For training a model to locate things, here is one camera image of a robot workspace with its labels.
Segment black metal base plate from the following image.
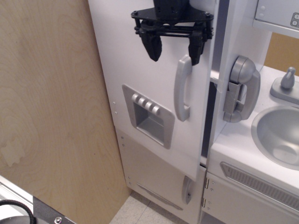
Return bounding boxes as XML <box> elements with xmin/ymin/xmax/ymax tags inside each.
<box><xmin>0</xmin><ymin>196</ymin><xmax>75</xmax><ymax>224</ymax></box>

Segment grey freezer door handle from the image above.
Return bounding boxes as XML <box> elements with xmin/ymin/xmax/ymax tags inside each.
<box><xmin>181</xmin><ymin>176</ymin><xmax>193</xmax><ymax>204</ymax></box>

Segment black braided cable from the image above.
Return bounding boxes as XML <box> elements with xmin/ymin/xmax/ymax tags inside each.
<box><xmin>0</xmin><ymin>199</ymin><xmax>36</xmax><ymax>224</ymax></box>

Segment white toy kitchen cabinet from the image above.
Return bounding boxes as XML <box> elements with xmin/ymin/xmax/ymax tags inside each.
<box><xmin>114</xmin><ymin>0</ymin><xmax>299</xmax><ymax>224</ymax></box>

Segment grey fridge door handle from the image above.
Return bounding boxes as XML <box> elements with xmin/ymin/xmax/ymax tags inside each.
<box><xmin>174</xmin><ymin>55</ymin><xmax>192</xmax><ymax>122</ymax></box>

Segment grey ice dispenser box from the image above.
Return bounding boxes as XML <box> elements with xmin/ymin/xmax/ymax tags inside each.
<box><xmin>122</xmin><ymin>84</ymin><xmax>175</xmax><ymax>149</ymax></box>

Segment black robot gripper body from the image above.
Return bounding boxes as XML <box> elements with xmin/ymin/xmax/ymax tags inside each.
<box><xmin>131</xmin><ymin>0</ymin><xmax>214</xmax><ymax>42</ymax></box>

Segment grey oven vent panel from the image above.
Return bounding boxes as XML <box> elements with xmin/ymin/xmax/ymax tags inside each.
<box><xmin>220</xmin><ymin>162</ymin><xmax>299</xmax><ymax>211</ymax></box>

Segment white freezer door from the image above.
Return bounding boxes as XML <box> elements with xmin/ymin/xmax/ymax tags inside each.
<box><xmin>116</xmin><ymin>130</ymin><xmax>206</xmax><ymax>224</ymax></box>

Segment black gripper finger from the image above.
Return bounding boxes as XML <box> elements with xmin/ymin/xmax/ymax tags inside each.
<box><xmin>140</xmin><ymin>32</ymin><xmax>162</xmax><ymax>62</ymax></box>
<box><xmin>188</xmin><ymin>31</ymin><xmax>205</xmax><ymax>66</ymax></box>

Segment aluminium frame rail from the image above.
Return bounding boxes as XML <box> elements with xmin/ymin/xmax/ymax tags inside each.
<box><xmin>0</xmin><ymin>176</ymin><xmax>33</xmax><ymax>219</ymax></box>

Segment grey toy sink bowl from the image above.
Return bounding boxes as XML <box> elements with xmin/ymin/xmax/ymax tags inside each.
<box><xmin>251</xmin><ymin>106</ymin><xmax>299</xmax><ymax>170</ymax></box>

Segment white fridge door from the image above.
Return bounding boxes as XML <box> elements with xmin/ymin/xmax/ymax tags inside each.
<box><xmin>89</xmin><ymin>0</ymin><xmax>219</xmax><ymax>180</ymax></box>

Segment white oven door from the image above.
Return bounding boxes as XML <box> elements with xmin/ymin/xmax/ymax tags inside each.
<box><xmin>202</xmin><ymin>172</ymin><xmax>299</xmax><ymax>224</ymax></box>

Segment white toy microwave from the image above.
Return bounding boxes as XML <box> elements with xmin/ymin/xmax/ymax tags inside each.
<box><xmin>253</xmin><ymin>0</ymin><xmax>299</xmax><ymax>38</ymax></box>

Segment grey toy faucet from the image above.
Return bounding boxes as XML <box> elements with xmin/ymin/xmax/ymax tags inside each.
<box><xmin>270</xmin><ymin>67</ymin><xmax>299</xmax><ymax>105</ymax></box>

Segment grey toy telephone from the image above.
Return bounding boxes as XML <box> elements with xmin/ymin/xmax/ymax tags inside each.
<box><xmin>223</xmin><ymin>56</ymin><xmax>261</xmax><ymax>123</ymax></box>

